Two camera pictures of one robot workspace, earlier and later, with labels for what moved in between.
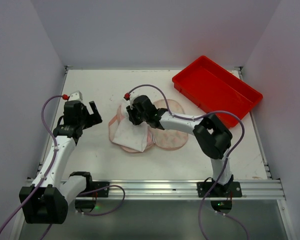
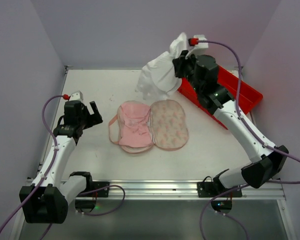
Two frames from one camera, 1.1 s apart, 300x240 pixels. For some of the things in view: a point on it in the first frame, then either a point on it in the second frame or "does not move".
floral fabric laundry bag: x=157 y=137 does not move
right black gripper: x=133 y=116 to x=181 y=66
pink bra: x=150 y=141 to x=136 y=132
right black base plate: x=232 y=189 does not move
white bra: x=128 y=134 to x=158 y=78
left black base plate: x=103 y=193 does not move
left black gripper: x=88 y=117 does not move
